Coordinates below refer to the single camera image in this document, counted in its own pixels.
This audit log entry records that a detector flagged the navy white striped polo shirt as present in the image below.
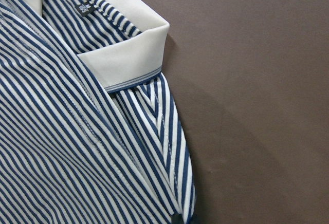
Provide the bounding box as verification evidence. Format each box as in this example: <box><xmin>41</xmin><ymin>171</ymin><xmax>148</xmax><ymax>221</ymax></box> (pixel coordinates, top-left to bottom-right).
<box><xmin>1</xmin><ymin>0</ymin><xmax>196</xmax><ymax>223</ymax></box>

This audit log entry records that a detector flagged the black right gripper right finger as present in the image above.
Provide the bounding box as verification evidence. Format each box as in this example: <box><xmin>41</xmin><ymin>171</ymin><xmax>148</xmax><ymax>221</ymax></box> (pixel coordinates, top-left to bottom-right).
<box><xmin>190</xmin><ymin>214</ymin><xmax>200</xmax><ymax>224</ymax></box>

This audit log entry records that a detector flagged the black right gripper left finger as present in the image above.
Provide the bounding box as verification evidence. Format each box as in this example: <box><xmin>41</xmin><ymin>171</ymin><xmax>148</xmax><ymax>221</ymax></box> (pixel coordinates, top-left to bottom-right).
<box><xmin>171</xmin><ymin>215</ymin><xmax>183</xmax><ymax>224</ymax></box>

